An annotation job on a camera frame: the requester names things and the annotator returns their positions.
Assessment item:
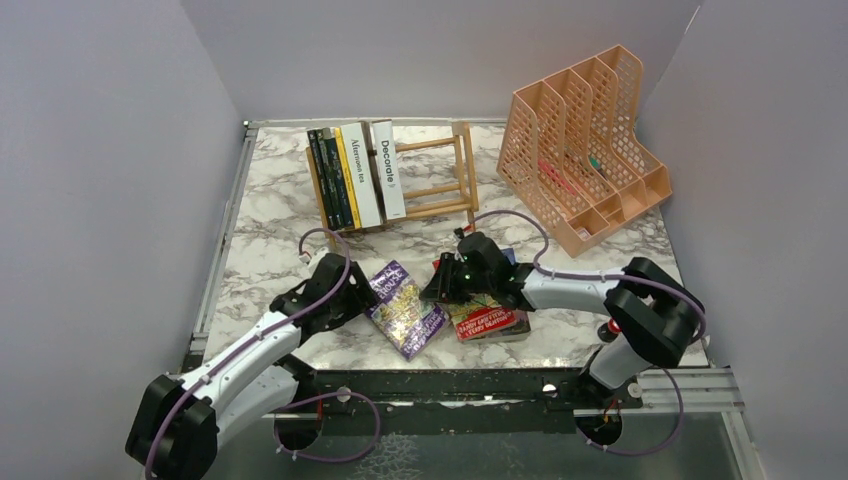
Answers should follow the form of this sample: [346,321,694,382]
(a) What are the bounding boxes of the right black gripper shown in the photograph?
[418,252,494,305]

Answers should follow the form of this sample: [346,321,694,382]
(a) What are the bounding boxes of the purple 52-storey treehouse book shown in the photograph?
[365,260,450,361]

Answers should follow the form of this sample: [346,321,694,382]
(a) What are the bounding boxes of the red 13-storey treehouse book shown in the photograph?
[438,294,518,343]

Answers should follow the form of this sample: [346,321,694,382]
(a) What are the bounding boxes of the black moon and sixpence book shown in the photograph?
[307,129,340,231]

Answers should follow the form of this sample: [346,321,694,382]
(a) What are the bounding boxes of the green alice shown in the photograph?
[316,128,352,230]

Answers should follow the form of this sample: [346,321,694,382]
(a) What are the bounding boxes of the white furniture book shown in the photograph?
[371,119,407,221]

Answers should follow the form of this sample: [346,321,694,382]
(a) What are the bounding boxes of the white afternoon tea coffee book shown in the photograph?
[340,122,383,228]

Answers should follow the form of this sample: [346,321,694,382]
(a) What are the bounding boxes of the yellow book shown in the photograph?
[334,127,362,229]

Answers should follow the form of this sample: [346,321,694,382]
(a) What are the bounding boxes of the floral little women book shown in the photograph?
[323,128,354,228]

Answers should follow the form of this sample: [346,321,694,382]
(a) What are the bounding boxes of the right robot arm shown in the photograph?
[419,232,704,407]

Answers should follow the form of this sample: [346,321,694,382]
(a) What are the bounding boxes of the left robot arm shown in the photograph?
[124,253,377,479]

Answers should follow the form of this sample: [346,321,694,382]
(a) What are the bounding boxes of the blue book under red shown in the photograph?
[463,248,533,343]

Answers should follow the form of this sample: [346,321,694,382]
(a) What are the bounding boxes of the wooden book rack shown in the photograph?
[306,120,479,232]

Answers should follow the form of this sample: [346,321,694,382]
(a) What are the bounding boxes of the red item in organizer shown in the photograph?
[537,158,580,202]

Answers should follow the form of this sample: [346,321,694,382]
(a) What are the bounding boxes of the red black small bottle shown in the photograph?
[597,318,621,343]

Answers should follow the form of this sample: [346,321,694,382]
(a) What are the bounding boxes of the orange plastic file organizer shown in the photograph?
[497,45,672,257]

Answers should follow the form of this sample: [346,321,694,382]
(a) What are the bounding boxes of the green marker in organizer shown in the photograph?
[589,155,606,179]

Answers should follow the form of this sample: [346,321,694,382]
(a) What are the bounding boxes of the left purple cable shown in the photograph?
[144,228,384,480]

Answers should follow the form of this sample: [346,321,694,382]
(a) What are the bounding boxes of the purple cable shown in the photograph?
[144,228,384,480]
[463,209,707,458]

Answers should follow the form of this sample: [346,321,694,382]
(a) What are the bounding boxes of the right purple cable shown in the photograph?
[463,209,707,458]

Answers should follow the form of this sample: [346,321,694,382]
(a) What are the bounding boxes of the black front rail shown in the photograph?
[225,368,704,439]

